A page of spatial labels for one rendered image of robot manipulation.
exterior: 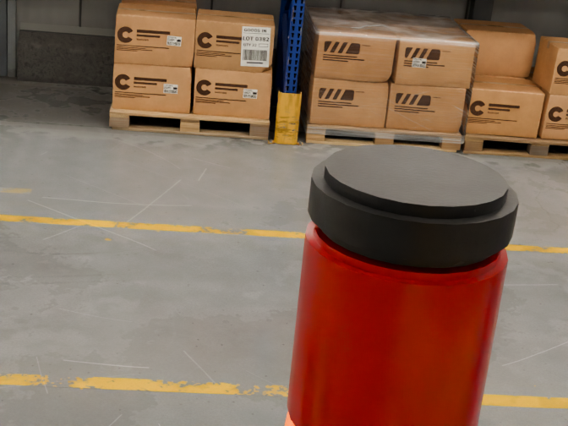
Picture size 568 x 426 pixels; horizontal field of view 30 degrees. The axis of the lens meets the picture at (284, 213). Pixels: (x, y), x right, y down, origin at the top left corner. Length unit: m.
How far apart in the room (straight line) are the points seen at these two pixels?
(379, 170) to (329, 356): 0.05
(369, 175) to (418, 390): 0.05
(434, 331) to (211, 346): 4.80
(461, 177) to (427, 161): 0.01
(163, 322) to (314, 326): 4.97
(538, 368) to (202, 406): 1.67
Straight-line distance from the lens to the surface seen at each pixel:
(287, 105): 7.93
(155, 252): 5.98
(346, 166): 0.25
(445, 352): 0.25
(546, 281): 6.25
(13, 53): 9.38
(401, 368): 0.25
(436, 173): 0.26
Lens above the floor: 2.42
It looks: 21 degrees down
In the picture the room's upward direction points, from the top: 6 degrees clockwise
